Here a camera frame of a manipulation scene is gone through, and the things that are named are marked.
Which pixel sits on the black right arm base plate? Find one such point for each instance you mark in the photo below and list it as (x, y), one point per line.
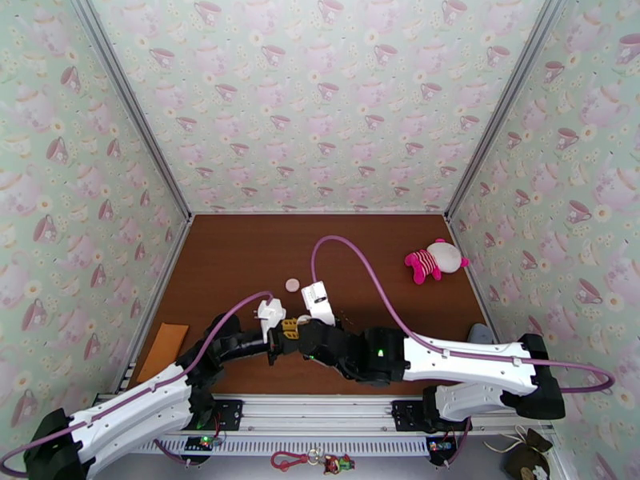
(400, 413)

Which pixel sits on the orange leather pouch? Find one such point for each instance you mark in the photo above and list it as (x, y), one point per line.
(165, 348)

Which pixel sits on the blue-grey oval case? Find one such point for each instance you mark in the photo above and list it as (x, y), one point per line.
(479, 333)

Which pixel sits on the pink earbud charging case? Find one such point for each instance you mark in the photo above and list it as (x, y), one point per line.
(292, 284)

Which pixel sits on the small red figure charm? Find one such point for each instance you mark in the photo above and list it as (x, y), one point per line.
(337, 464)

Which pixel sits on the aluminium frame post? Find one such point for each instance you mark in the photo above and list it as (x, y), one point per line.
(507, 103)
(130, 103)

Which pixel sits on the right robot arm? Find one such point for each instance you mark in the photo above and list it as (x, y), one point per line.
(465, 373)

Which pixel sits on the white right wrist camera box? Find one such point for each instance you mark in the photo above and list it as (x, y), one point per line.
(315, 296)

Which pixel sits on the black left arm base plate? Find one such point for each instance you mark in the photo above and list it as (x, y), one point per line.
(230, 413)

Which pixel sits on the pink striped plush toy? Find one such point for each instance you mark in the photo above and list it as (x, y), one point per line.
(425, 263)

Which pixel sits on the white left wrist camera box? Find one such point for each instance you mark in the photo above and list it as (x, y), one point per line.
(270, 311)

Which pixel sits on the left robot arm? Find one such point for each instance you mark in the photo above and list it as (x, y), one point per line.
(130, 413)

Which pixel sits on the aluminium mounting rail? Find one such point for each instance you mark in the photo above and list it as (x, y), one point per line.
(320, 413)

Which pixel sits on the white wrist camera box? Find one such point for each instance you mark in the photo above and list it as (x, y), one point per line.
(315, 296)
(270, 311)

